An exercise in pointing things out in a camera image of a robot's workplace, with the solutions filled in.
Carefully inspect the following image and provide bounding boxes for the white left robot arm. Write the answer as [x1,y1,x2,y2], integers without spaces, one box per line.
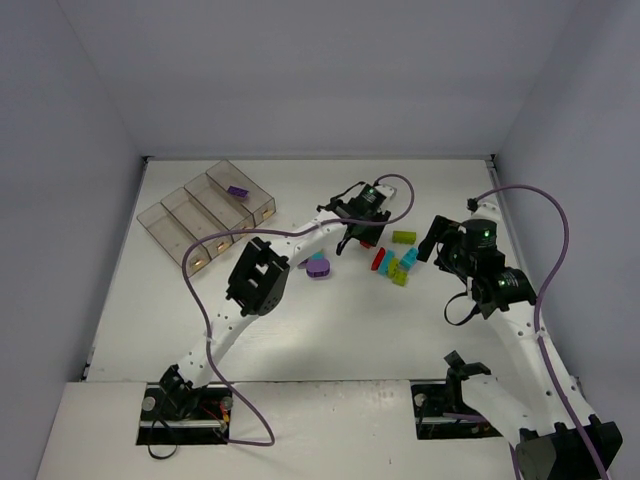
[159,174,415,403]

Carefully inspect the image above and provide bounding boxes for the red arched lego piece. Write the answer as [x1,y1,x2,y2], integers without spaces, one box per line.
[371,247,386,271]

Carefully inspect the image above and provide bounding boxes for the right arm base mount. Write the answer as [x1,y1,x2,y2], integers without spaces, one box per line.
[410,351,501,441]

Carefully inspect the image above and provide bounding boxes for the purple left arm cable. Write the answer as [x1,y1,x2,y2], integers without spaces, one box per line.
[145,173,416,460]

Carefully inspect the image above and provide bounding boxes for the green long lego brick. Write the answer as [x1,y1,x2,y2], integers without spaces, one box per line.
[392,230,417,245]

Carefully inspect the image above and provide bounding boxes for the cyan curved lego brick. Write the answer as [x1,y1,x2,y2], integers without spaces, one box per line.
[399,247,419,271]

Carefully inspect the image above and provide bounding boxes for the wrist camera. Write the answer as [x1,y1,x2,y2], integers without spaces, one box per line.
[467,198,502,223]
[374,184,397,201]

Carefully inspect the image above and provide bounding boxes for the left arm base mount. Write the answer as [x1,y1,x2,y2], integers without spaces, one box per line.
[136,384,234,446]

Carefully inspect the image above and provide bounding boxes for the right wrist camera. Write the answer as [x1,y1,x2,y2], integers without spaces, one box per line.
[467,198,502,223]

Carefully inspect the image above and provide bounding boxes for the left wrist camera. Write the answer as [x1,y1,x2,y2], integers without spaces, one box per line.
[374,184,397,201]

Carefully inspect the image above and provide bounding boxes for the cyan arched lego piece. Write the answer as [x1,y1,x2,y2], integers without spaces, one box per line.
[377,250,398,278]

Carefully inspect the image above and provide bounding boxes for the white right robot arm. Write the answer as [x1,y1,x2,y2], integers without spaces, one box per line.
[419,204,622,479]

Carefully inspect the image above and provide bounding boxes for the green square lego brick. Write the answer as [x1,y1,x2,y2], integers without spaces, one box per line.
[392,270,409,287]

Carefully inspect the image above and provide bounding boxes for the purple lego in bin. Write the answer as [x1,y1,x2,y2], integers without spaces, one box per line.
[227,185,250,200]

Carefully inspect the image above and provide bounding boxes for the green arched lego piece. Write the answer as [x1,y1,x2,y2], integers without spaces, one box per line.
[387,258,399,278]

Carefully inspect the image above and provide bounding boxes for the lilac oval lego piece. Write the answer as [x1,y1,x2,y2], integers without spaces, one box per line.
[305,257,331,279]

